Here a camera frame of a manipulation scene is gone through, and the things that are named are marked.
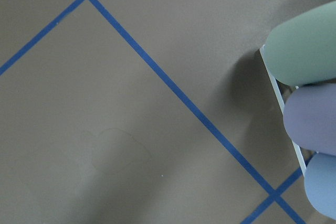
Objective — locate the light green tumbler cup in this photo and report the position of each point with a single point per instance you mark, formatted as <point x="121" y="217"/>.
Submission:
<point x="302" y="50"/>

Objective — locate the purple tumbler cup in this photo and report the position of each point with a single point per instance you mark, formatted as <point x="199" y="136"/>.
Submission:
<point x="309" y="117"/>

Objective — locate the blue tumbler cup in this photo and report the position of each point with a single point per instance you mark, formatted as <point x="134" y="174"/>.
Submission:
<point x="319" y="184"/>

